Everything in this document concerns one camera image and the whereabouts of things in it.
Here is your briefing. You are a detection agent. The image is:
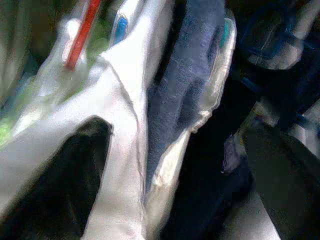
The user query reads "white cloth garment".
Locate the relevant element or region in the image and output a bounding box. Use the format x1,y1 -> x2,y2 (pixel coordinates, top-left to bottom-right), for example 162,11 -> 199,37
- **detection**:
0,0 -> 176,240

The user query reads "dark navy cloth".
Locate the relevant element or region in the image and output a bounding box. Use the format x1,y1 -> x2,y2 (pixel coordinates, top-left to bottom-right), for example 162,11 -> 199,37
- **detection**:
162,99 -> 256,240

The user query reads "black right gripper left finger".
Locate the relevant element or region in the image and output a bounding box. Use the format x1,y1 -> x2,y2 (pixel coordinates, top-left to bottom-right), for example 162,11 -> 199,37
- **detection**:
0,116 -> 114,240

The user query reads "red plastic strip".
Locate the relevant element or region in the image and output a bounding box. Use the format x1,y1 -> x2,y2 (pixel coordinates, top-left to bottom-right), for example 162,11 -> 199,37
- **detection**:
63,0 -> 102,72

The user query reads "blue fleece garment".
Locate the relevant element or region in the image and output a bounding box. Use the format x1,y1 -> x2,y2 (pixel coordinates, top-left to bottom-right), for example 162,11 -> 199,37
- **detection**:
144,0 -> 238,196

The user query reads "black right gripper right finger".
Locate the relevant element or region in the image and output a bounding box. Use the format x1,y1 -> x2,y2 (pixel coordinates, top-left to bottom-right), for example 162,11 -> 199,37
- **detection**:
243,126 -> 320,240

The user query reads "black blue-trimmed bag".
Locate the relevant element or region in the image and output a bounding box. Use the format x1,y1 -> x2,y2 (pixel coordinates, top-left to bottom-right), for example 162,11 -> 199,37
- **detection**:
232,0 -> 320,126

